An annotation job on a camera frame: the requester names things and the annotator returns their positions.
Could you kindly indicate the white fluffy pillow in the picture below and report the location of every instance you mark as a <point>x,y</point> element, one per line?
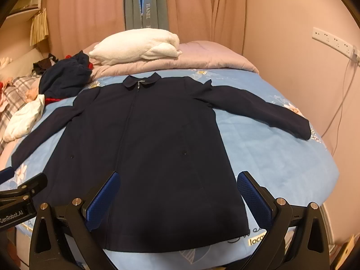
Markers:
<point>136,44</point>

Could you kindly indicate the white power strip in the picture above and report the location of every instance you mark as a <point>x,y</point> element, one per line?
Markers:
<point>336,43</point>

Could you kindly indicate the crumpled navy garment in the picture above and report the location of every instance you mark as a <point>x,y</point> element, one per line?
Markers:
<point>66,78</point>

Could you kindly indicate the pink quilt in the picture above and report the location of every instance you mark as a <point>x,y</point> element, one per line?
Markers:
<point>195,55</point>

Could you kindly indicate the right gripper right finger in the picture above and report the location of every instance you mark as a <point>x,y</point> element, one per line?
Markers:
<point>295,235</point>

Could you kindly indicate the plaid cloth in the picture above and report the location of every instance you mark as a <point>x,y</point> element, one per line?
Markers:
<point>15,95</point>

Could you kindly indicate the pink curtain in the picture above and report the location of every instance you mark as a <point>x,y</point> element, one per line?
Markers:
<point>76,24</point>

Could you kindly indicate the tan hanging paper stack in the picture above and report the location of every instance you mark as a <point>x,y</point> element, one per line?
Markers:
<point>39,27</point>

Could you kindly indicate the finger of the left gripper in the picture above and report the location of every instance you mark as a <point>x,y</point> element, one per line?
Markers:
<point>29,188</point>
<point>6,174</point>

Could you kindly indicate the white garment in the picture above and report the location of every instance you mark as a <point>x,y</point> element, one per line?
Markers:
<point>22,122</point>

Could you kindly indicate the grey curtain strip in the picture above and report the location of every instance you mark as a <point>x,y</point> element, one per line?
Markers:
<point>146,14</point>

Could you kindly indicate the wall shelf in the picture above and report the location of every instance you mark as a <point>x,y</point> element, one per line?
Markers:
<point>24,7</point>

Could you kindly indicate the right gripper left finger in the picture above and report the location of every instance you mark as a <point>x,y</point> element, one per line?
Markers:
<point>49,247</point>

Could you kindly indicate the dark navy jacket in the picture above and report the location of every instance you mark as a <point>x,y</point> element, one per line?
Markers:
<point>177,190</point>

